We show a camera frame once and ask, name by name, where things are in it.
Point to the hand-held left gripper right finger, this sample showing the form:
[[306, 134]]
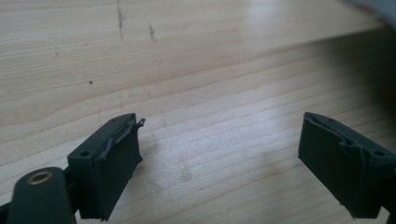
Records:
[[348, 168]]

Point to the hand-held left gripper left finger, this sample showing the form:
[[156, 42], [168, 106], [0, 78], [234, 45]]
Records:
[[106, 168]]

